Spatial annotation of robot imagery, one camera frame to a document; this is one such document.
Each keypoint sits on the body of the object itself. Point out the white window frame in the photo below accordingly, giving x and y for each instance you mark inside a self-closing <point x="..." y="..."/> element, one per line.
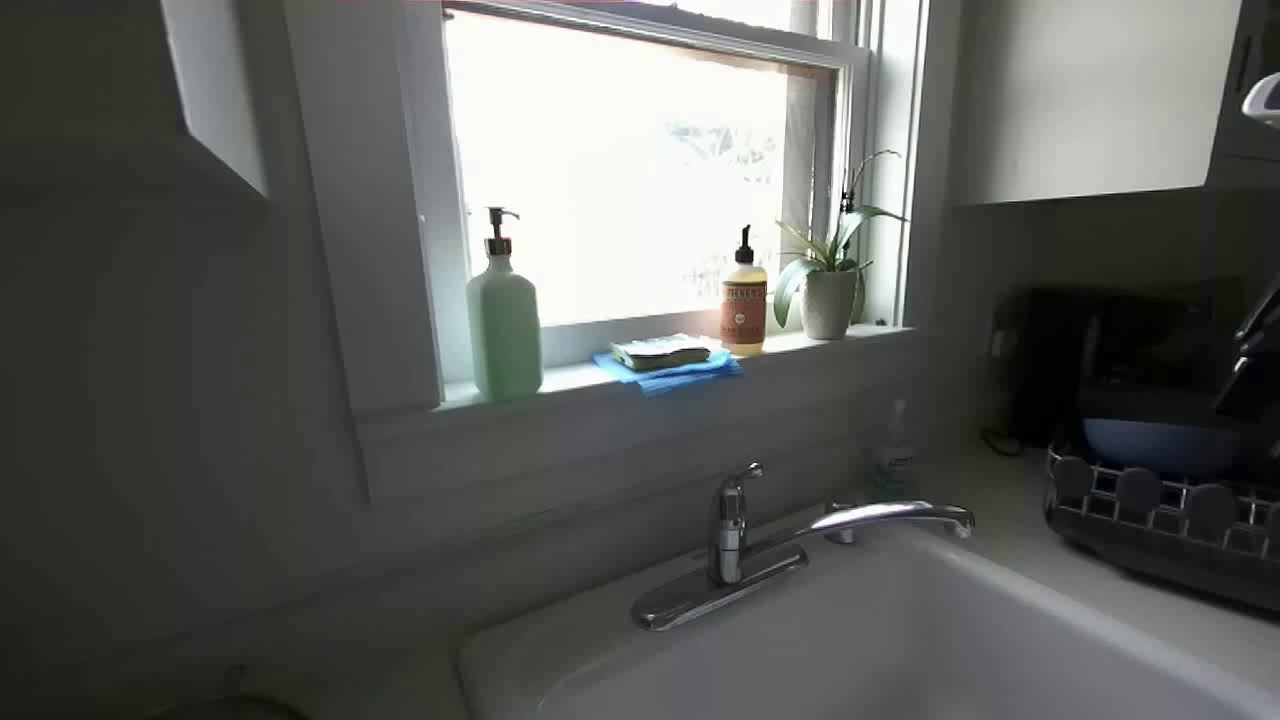
<point x="832" y="144"/>

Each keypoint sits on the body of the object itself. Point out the dark dish rack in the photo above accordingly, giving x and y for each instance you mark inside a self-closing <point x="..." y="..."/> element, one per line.
<point x="1161" y="527"/>

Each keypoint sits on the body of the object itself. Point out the potted orchid in white pot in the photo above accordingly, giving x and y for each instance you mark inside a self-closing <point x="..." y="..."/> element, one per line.
<point x="832" y="284"/>

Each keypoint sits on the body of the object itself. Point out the blue bowl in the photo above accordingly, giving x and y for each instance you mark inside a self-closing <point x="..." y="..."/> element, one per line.
<point x="1161" y="444"/>

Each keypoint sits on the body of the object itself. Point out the small white wall cabinet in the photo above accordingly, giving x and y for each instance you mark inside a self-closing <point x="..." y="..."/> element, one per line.
<point x="222" y="82"/>

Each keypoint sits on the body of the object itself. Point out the large white wall cabinet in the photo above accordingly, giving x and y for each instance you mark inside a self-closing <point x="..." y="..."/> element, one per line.
<point x="1094" y="103"/>

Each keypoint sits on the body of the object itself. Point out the grey kitchen sponge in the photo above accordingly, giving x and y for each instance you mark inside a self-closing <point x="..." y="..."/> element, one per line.
<point x="662" y="354"/>

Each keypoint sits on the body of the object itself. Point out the white ceramic sink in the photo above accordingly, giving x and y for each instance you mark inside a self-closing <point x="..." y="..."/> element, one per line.
<point x="865" y="655"/>

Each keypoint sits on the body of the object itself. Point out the chrome sink faucet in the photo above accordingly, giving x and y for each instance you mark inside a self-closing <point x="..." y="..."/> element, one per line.
<point x="745" y="544"/>

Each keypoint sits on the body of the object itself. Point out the black coffee maker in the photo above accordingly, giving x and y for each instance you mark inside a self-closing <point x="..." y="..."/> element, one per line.
<point x="1064" y="354"/>

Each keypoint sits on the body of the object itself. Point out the amber pump soap bottle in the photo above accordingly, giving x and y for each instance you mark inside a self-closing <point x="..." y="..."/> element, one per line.
<point x="745" y="304"/>

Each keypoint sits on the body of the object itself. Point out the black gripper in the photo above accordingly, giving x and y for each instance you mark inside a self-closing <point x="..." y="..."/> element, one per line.
<point x="1255" y="354"/>

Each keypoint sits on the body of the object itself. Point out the green pump soap bottle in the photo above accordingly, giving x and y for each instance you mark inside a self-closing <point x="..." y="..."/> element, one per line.
<point x="505" y="332"/>

